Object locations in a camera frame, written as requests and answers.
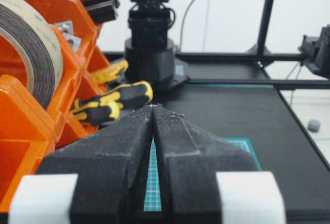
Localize roll of double-sided tape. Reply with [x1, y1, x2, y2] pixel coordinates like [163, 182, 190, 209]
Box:
[1, 0, 63, 109]

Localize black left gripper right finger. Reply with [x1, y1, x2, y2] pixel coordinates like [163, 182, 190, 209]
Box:
[152, 105, 259, 223]

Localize black device at right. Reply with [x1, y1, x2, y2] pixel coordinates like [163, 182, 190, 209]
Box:
[299, 25, 329, 79]

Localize small grey cap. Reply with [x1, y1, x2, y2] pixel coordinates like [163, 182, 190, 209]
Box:
[307, 119, 321, 132]

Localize metal corner brackets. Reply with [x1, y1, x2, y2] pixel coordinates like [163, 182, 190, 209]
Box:
[54, 20, 81, 53]

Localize green cutting mat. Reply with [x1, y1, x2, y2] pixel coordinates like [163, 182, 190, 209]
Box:
[143, 137, 262, 212]

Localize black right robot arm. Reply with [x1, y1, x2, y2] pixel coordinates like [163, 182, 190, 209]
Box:
[125, 0, 258, 223]

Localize black aluminium frame post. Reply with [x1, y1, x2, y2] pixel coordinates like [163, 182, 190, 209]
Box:
[252, 0, 274, 67]

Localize orange screwdriver bin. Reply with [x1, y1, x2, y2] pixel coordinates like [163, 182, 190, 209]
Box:
[55, 47, 120, 148]

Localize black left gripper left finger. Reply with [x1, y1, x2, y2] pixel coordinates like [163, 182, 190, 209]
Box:
[37, 106, 153, 223]

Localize grey cable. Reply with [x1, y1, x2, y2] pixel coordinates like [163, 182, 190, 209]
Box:
[179, 0, 213, 52]

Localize orange bracket bin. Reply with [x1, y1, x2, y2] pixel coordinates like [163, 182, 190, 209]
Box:
[25, 0, 109, 72]

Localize orange tape bin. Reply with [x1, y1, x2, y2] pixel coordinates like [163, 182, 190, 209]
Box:
[0, 0, 100, 213]

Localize large yellow black screwdriver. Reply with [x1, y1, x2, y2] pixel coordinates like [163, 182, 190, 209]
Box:
[73, 81, 153, 109]

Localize small yellow black screwdriver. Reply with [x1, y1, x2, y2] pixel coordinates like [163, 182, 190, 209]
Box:
[90, 59, 128, 84]

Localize black extrusion pieces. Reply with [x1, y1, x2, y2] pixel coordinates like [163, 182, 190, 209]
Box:
[81, 0, 120, 25]

